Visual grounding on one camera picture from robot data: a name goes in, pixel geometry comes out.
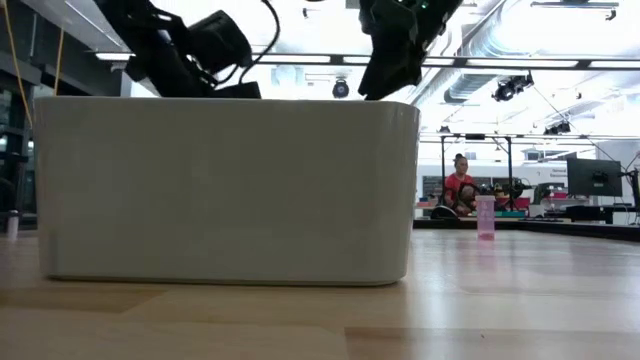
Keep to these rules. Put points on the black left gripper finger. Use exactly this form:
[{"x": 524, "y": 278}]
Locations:
[{"x": 237, "y": 91}]

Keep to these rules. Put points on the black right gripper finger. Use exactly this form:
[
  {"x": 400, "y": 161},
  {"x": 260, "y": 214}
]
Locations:
[{"x": 392, "y": 72}]

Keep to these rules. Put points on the white plastic bin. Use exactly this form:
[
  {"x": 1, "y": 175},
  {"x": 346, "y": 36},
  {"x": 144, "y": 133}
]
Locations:
[{"x": 225, "y": 190}]

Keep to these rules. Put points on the black background robot arm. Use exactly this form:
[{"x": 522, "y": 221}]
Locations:
[{"x": 515, "y": 189}]

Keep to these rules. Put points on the black round ceiling fixture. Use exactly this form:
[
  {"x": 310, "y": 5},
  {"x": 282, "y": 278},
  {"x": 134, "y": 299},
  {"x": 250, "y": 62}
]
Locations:
[{"x": 340, "y": 89}]

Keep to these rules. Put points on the black ceiling spotlight cluster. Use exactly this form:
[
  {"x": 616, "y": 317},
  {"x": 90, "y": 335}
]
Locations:
[{"x": 510, "y": 87}]

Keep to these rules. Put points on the overhead LED light bar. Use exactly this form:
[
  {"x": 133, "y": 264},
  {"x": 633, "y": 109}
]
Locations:
[{"x": 525, "y": 63}]

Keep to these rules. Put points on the person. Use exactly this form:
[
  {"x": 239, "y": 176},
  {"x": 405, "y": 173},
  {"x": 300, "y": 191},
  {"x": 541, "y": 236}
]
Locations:
[{"x": 456, "y": 184}]

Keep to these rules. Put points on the white cylinder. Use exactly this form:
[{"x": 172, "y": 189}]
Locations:
[{"x": 12, "y": 225}]

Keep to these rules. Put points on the black computer monitor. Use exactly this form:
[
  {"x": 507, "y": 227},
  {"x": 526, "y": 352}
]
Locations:
[{"x": 595, "y": 177}]

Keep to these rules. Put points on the black background desk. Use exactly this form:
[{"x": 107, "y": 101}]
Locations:
[{"x": 590, "y": 212}]

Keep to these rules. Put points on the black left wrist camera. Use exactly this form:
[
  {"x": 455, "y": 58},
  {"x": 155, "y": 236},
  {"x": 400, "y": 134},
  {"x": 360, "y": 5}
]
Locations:
[{"x": 220, "y": 42}]

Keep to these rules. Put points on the black background station frame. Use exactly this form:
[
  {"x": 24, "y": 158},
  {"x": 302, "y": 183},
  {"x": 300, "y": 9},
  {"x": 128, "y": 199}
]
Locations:
[{"x": 509, "y": 165}]

